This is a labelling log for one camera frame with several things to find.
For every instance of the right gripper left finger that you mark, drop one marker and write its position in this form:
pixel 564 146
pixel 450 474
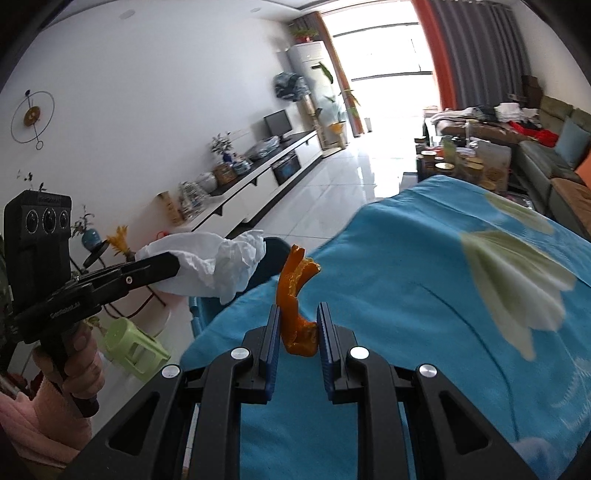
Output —
pixel 270 352

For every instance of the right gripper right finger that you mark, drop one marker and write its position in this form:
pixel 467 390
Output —
pixel 331 355

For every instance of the orange peel piece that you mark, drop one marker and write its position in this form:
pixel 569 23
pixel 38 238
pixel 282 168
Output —
pixel 299 335

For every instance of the white tissue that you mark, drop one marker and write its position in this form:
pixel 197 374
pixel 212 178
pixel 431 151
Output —
pixel 209 266

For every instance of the pink sleeve forearm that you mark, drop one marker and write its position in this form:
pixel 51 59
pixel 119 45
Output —
pixel 46 429

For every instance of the left hand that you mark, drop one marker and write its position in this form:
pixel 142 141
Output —
pixel 83 373

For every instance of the green plastic stool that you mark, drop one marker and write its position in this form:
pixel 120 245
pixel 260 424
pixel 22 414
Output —
pixel 136 352

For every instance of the blue floral tablecloth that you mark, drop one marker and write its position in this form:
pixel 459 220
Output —
pixel 445 273

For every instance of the white TV cabinet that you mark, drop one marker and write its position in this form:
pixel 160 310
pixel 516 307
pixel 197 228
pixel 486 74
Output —
pixel 244 198

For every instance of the small black monitor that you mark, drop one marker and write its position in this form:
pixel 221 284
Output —
pixel 278 124

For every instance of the cluttered coffee table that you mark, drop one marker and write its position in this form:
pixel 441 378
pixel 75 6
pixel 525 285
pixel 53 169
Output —
pixel 479 162

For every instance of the orange curtain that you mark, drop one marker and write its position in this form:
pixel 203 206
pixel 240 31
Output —
pixel 433 30

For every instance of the green sectional sofa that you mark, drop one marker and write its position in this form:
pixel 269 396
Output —
pixel 554 187

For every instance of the white standing air conditioner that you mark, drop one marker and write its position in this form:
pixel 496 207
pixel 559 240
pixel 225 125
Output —
pixel 312 61

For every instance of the orange cushion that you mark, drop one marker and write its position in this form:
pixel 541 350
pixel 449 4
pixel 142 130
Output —
pixel 584 171

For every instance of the grey blue cushion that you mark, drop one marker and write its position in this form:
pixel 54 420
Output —
pixel 572 143

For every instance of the grey curtain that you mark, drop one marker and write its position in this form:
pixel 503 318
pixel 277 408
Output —
pixel 485 50

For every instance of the round wall clock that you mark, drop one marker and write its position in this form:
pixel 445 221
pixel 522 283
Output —
pixel 32 117

